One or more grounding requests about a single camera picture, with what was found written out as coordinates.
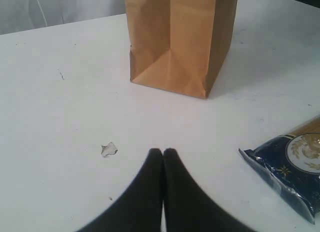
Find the spaghetti package dark blue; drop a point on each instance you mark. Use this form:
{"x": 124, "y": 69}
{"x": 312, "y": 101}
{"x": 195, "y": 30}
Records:
{"x": 290, "y": 164}

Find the brown paper shopping bag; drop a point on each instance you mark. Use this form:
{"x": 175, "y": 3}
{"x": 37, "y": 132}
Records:
{"x": 179, "y": 45}

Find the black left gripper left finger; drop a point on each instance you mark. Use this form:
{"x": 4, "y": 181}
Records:
{"x": 140, "y": 206}

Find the torn white paper scrap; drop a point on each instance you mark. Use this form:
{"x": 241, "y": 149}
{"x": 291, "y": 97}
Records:
{"x": 108, "y": 150}

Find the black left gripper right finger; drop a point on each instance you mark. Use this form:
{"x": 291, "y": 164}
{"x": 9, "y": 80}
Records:
{"x": 187, "y": 207}

